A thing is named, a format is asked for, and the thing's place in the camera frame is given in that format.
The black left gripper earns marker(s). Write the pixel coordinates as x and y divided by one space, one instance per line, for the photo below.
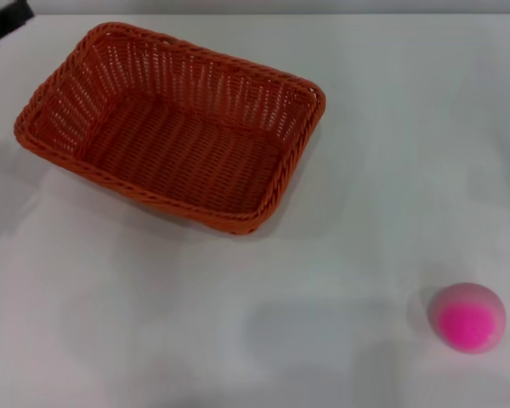
4 27

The orange woven plastic basket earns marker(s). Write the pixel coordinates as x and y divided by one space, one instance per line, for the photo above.
183 161

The pink and white ball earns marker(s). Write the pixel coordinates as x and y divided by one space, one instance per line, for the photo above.
467 323

